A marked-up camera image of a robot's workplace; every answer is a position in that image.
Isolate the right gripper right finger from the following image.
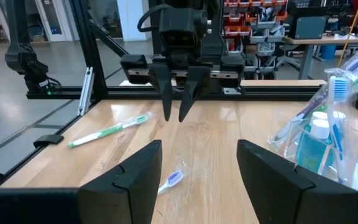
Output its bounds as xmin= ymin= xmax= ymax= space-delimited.
xmin=236 ymin=139 xmax=358 ymax=224

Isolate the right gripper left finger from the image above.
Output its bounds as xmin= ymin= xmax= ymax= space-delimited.
xmin=78 ymin=139 xmax=163 ymax=224

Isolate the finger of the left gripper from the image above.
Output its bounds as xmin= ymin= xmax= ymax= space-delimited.
xmin=149 ymin=62 xmax=173 ymax=121
xmin=178 ymin=67 xmax=213 ymax=123

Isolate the purple white toothbrush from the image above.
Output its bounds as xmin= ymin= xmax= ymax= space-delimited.
xmin=157 ymin=161 xmax=186 ymax=196
xmin=272 ymin=54 xmax=358 ymax=142

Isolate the small blue mouthwash bottle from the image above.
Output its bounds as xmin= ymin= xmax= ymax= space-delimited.
xmin=296 ymin=119 xmax=334 ymax=175

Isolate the red grey storage bin rack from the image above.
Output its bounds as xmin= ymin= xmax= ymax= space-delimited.
xmin=222 ymin=0 xmax=290 ymax=80

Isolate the clear acrylic organizer box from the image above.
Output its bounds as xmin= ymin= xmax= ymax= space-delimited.
xmin=267 ymin=45 xmax=358 ymax=192

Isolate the grey office chair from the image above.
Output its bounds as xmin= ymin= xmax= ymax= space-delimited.
xmin=275 ymin=43 xmax=301 ymax=71

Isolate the black computer monitor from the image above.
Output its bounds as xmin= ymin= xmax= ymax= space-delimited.
xmin=287 ymin=6 xmax=329 ymax=40

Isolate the wooden desk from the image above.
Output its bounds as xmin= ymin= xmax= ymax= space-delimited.
xmin=283 ymin=33 xmax=358 ymax=80

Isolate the blue bin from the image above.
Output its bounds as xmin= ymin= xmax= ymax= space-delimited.
xmin=319 ymin=44 xmax=337 ymax=62

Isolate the black aluminium table frame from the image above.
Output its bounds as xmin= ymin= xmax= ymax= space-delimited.
xmin=0 ymin=0 xmax=328 ymax=187

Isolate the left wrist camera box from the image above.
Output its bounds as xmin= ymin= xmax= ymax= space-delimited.
xmin=158 ymin=6 xmax=210 ymax=52

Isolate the silver metal bracket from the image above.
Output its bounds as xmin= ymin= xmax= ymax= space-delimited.
xmin=77 ymin=66 xmax=94 ymax=117

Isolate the black cable clip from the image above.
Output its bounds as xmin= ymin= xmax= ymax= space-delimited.
xmin=32 ymin=134 xmax=65 ymax=149

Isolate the yellow hanging cable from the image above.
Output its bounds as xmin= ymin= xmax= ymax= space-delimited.
xmin=337 ymin=0 xmax=358 ymax=68

